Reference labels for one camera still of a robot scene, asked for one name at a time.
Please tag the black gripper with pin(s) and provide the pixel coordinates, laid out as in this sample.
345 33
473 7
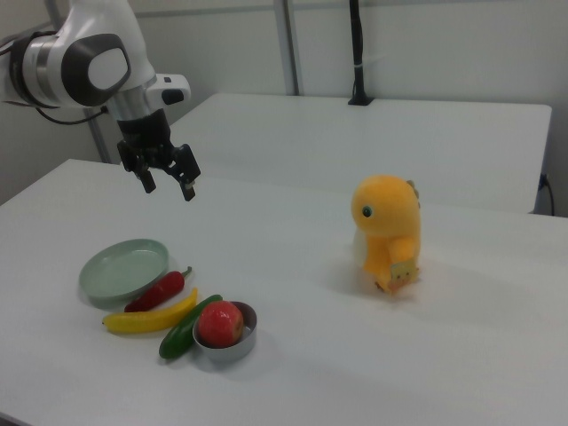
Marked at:
146 142

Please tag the red toy apple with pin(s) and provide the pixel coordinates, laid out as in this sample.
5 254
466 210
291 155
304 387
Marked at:
217 321

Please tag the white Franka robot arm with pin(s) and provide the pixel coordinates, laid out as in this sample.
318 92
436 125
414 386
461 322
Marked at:
111 26

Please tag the pale green plate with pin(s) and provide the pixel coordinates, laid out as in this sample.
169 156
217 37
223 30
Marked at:
120 270

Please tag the red toy chili pepper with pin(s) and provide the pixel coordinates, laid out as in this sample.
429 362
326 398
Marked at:
160 290

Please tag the yellow toy banana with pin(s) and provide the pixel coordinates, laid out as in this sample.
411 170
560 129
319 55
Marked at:
142 321

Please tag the green toy pepper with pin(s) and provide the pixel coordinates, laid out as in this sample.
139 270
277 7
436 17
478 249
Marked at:
177 337

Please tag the grey metal bowl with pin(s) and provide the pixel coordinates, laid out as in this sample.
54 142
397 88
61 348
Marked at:
231 352

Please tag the white table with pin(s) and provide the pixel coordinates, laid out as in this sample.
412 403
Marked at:
355 142

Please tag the orange plush dinosaur toy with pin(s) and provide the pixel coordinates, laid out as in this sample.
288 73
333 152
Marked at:
390 213

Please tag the black pole stand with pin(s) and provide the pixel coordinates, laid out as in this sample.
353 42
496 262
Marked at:
357 44

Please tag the yellow paper plush tag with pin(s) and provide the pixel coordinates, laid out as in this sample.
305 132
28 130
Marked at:
403 275

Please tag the grey wall frame post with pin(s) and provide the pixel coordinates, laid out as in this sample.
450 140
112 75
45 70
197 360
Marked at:
293 44

